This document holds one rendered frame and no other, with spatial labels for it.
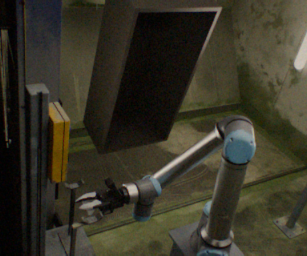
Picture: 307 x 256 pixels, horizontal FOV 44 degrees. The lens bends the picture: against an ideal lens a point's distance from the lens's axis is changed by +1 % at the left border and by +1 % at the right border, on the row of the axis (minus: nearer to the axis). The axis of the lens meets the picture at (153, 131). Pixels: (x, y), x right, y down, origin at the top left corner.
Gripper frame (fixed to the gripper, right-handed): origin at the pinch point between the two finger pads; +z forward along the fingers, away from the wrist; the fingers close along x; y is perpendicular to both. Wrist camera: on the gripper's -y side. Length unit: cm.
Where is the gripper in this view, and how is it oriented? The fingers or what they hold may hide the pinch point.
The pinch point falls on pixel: (80, 203)
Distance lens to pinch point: 159.2
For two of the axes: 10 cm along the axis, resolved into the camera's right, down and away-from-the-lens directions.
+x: -4.9, -5.5, 6.7
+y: -1.7, 8.2, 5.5
